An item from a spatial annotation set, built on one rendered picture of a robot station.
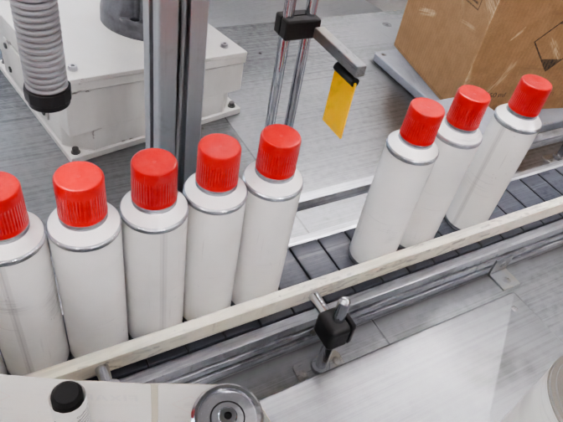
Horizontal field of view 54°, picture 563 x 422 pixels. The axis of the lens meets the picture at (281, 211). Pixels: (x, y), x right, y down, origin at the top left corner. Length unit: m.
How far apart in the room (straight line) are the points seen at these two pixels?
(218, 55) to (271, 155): 0.41
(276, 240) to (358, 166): 0.39
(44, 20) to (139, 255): 0.18
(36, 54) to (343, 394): 0.38
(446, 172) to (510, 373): 0.21
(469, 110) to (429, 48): 0.52
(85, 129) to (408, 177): 0.44
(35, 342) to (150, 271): 0.10
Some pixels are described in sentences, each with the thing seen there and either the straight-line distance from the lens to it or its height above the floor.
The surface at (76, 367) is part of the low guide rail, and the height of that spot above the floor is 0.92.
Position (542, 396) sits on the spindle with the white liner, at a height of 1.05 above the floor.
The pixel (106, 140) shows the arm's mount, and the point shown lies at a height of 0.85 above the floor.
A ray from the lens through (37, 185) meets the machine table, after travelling 0.78.
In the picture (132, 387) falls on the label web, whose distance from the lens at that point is 0.32.
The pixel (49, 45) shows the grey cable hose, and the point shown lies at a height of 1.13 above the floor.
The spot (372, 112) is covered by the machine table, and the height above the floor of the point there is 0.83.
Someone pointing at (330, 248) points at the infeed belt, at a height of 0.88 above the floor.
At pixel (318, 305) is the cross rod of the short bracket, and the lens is 0.56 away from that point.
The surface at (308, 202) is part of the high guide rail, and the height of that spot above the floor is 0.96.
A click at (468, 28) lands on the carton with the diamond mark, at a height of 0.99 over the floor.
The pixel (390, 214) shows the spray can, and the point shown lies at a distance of 0.58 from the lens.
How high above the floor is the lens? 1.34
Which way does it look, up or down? 43 degrees down
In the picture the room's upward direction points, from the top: 12 degrees clockwise
